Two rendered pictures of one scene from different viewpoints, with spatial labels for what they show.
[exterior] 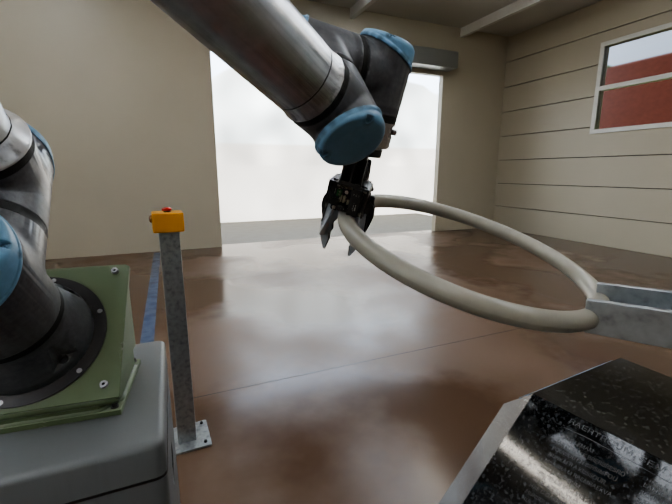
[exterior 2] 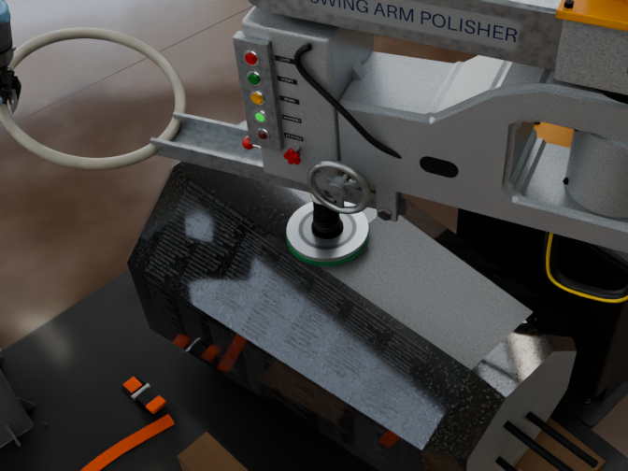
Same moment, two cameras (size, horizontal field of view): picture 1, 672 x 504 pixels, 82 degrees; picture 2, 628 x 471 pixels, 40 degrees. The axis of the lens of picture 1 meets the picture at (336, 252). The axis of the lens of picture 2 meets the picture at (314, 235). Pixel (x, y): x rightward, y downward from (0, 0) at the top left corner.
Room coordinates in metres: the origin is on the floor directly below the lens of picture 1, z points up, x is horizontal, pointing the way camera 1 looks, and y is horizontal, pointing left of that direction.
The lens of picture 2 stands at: (-1.24, -0.42, 2.50)
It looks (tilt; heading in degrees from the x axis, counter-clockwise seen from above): 47 degrees down; 349
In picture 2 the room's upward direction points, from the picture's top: 6 degrees counter-clockwise
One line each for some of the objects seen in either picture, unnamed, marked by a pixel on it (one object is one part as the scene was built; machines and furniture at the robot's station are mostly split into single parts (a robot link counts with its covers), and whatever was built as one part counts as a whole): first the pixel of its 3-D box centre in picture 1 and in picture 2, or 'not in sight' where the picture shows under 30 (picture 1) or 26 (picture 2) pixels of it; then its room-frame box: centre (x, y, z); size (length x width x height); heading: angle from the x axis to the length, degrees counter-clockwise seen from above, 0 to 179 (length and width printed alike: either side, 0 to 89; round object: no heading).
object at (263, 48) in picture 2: not in sight; (260, 93); (0.24, -0.62, 1.35); 0.08 x 0.03 x 0.28; 50
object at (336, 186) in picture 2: not in sight; (345, 177); (0.11, -0.76, 1.18); 0.15 x 0.10 x 0.15; 50
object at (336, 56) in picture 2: not in sight; (348, 96); (0.23, -0.81, 1.30); 0.36 x 0.22 x 0.45; 50
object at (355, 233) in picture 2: not in sight; (327, 229); (0.28, -0.75, 0.85); 0.21 x 0.21 x 0.01
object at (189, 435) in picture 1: (177, 331); not in sight; (1.62, 0.71, 0.54); 0.20 x 0.20 x 1.09; 26
